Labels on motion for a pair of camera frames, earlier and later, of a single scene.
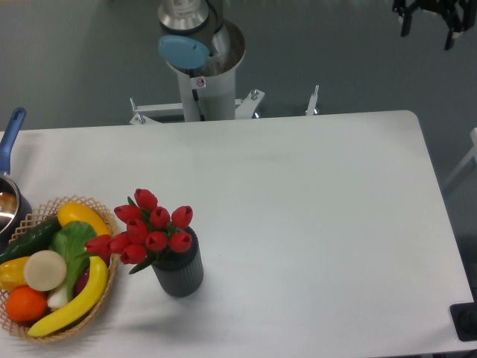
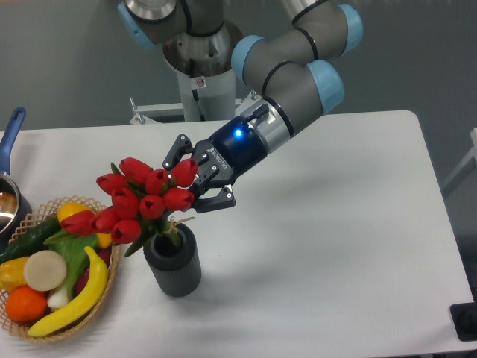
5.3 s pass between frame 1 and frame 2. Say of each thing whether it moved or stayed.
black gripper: moved
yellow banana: stayed
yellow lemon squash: stayed
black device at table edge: stayed
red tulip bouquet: moved
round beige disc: stayed
